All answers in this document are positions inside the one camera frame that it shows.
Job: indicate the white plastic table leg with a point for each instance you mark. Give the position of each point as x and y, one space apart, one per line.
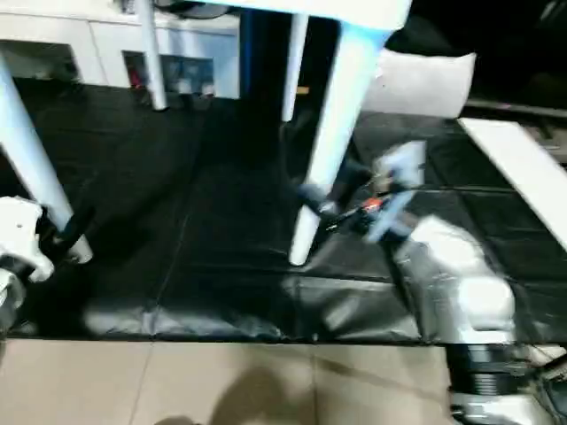
26 133
294 66
341 110
153 57

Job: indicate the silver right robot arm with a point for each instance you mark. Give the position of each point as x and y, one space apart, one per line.
465 288

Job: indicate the grey cushion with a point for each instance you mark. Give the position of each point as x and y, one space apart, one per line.
425 84

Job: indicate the black cabinet with gold label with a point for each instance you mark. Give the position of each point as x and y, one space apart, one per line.
266 53

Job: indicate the black monitor with red light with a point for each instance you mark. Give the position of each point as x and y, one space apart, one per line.
509 108

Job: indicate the small white jar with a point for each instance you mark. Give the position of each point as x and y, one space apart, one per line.
182 79

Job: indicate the white sideboard with glass doors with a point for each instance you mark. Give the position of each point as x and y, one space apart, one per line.
66 26

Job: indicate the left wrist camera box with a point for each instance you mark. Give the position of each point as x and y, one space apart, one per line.
17 230

